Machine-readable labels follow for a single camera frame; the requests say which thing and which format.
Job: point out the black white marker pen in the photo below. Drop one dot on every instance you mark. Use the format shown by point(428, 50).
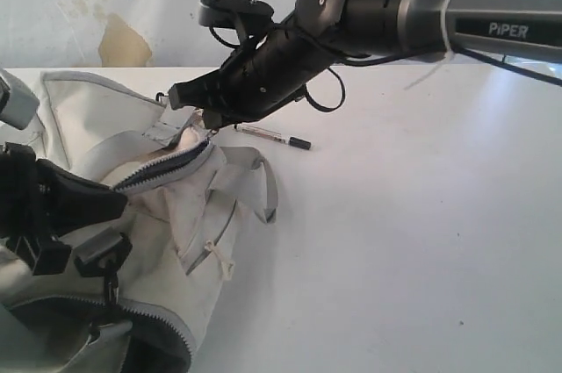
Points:
point(290, 141)

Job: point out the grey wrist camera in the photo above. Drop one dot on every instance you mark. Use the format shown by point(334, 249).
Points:
point(18, 103)
point(251, 16)

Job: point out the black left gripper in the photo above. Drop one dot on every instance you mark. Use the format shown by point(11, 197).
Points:
point(40, 201)

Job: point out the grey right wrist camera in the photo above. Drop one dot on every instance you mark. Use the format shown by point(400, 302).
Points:
point(251, 16)

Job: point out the white backdrop curtain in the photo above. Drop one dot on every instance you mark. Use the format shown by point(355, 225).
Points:
point(175, 4)

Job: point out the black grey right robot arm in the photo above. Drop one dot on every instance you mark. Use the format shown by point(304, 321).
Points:
point(273, 62)

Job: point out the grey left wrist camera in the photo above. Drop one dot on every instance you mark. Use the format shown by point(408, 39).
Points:
point(18, 103)

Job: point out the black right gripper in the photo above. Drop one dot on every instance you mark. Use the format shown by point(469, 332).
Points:
point(227, 96)

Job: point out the white grey backpack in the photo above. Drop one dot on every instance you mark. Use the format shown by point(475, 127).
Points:
point(138, 292)

